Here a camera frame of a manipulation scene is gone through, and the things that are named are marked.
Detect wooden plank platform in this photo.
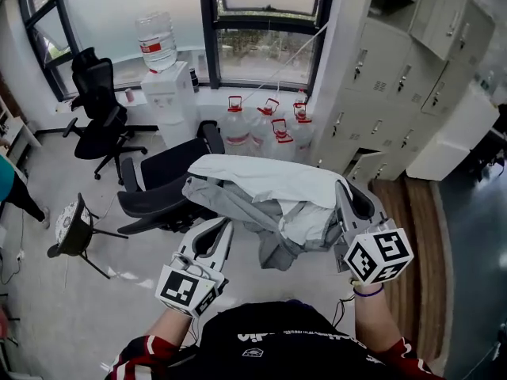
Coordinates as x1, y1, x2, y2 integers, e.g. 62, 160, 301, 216
367, 175, 456, 364

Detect clear water bottle red label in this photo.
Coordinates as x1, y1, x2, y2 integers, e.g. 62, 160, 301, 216
135, 10, 178, 74

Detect white water dispenser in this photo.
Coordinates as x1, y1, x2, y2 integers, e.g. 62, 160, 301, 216
140, 60, 198, 148

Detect purple wristband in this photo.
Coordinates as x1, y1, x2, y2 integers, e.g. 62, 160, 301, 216
352, 283, 385, 298

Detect grey metal lockers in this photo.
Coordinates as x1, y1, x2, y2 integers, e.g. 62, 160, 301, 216
311, 0, 497, 182

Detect person's left forearm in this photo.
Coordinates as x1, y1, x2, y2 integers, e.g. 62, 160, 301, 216
143, 309, 196, 348

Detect grey white garment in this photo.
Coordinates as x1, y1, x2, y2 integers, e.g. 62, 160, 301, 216
181, 154, 354, 272

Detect white box cabinet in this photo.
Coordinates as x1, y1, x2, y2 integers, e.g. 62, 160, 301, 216
405, 82, 501, 182

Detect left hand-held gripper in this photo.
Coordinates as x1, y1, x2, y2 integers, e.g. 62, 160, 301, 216
154, 216, 234, 319

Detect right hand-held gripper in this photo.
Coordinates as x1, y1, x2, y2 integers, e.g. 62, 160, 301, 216
334, 180, 415, 287

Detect white cord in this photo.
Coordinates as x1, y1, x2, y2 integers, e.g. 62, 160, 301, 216
240, 21, 330, 103

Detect person's black and red shirt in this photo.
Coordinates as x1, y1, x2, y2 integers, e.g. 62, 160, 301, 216
105, 298, 445, 380

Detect person's right forearm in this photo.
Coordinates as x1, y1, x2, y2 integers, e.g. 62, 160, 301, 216
353, 284, 406, 354

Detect black low-back office chair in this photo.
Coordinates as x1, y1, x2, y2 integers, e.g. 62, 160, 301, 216
116, 120, 227, 235

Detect patterned seat cushion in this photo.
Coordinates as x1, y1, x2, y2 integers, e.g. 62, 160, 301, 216
54, 200, 93, 246

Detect black high-back office chair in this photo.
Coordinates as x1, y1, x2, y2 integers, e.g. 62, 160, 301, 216
62, 47, 149, 186

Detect black four-legged chair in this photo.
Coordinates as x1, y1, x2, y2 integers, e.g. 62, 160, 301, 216
46, 192, 129, 280

